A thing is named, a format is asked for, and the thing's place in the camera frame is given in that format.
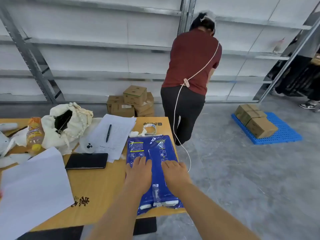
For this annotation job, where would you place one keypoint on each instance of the person's left hand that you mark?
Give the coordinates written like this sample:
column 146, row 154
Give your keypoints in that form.
column 138, row 174

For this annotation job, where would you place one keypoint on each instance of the person's right hand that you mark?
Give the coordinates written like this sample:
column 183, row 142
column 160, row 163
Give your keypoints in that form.
column 176, row 176

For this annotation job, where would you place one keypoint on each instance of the person's left fingers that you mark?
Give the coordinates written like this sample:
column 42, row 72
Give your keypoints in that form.
column 141, row 162

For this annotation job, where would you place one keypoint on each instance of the person's right fingers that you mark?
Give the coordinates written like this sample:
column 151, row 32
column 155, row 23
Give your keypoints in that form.
column 171, row 165

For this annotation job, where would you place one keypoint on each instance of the blue plastic packet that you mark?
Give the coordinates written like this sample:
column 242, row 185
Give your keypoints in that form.
column 150, row 147

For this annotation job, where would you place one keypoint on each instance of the person's right forearm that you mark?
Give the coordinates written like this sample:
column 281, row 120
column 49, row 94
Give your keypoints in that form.
column 210, row 214

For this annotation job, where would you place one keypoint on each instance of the person's left forearm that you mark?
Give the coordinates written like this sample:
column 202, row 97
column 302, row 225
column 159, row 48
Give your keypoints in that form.
column 117, row 214

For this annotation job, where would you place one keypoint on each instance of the crumpled white tissue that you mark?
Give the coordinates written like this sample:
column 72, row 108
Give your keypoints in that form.
column 133, row 134

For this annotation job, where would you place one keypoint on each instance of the white tape roll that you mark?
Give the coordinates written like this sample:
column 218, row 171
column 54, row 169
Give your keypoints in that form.
column 150, row 129

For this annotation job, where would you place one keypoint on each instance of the stack of printed papers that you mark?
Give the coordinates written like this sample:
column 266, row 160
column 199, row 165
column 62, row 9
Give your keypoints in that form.
column 120, row 132

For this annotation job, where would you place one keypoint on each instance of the black pen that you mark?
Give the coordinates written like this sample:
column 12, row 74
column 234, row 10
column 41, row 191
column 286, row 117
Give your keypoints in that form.
column 108, row 133

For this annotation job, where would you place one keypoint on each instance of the small cardboard box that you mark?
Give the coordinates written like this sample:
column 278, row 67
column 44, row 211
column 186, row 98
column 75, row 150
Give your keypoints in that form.
column 135, row 94
column 147, row 102
column 113, row 102
column 147, row 113
column 123, row 110

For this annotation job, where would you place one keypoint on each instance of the black smartphone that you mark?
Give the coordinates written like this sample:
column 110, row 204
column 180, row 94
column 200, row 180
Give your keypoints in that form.
column 86, row 161

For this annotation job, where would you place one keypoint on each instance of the white smartphone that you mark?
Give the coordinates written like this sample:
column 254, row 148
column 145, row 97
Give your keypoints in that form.
column 89, row 145

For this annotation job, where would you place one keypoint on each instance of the cream fabric bag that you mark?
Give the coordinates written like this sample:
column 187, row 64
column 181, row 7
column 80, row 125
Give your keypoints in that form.
column 77, row 122

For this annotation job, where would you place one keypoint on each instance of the taped cardboard box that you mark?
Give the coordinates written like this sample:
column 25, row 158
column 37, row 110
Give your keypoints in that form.
column 262, row 127
column 248, row 112

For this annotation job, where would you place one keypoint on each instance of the orange drink bottle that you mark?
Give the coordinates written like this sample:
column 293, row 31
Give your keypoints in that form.
column 35, row 136

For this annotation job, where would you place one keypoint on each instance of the blank white paper sheet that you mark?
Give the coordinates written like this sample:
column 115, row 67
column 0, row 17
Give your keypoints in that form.
column 32, row 192

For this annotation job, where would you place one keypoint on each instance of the blue plastic pallet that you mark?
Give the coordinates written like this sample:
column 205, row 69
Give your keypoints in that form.
column 287, row 132

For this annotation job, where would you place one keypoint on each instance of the wide metal shelf rack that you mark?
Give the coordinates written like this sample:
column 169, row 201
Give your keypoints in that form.
column 87, row 44

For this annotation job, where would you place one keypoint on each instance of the white plastic bag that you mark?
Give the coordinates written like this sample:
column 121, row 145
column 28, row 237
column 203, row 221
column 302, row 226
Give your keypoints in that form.
column 8, row 144

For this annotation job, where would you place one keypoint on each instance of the black hanging garments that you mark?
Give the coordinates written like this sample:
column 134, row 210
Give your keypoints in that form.
column 297, row 77

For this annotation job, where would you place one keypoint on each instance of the pink spray bottle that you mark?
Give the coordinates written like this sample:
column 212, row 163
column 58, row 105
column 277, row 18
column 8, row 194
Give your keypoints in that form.
column 278, row 47

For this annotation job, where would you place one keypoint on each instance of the narrow metal shelf rack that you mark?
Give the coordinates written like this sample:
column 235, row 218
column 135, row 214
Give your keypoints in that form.
column 250, row 24

